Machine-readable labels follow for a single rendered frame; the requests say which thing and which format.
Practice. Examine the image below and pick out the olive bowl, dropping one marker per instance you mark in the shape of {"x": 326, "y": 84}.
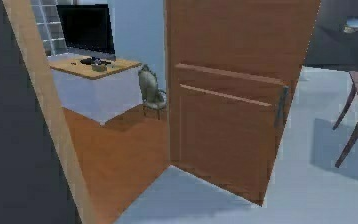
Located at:
{"x": 99, "y": 68}

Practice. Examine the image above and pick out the black television set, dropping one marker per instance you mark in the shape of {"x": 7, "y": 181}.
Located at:
{"x": 86, "y": 28}

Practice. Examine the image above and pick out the grey upholstered chair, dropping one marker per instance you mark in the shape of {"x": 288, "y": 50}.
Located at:
{"x": 150, "y": 89}

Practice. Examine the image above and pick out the white shelf unit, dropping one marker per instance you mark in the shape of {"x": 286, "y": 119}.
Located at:
{"x": 50, "y": 28}

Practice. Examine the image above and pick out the brown wooden room door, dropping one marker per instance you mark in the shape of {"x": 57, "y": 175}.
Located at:
{"x": 227, "y": 110}

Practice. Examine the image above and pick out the white counter with wooden top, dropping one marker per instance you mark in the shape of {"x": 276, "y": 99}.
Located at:
{"x": 97, "y": 90}

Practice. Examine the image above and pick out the black object on counter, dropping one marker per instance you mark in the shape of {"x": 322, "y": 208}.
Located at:
{"x": 93, "y": 61}

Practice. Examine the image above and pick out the framed wall picture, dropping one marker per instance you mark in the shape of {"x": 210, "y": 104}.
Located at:
{"x": 357, "y": 25}

